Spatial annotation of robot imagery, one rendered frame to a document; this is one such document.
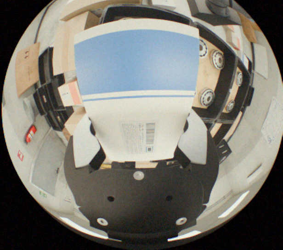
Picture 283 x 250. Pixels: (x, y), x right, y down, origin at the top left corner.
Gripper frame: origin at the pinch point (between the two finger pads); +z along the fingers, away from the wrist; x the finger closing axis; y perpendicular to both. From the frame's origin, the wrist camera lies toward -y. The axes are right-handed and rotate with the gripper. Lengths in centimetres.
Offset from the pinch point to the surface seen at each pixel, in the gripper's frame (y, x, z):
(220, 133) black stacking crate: 42, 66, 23
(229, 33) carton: -41, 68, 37
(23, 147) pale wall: 71, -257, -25
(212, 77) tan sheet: 0.5, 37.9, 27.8
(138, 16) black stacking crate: -25.1, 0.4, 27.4
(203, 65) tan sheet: -5.1, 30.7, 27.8
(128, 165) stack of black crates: 158, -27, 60
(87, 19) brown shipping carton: -29.5, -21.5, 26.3
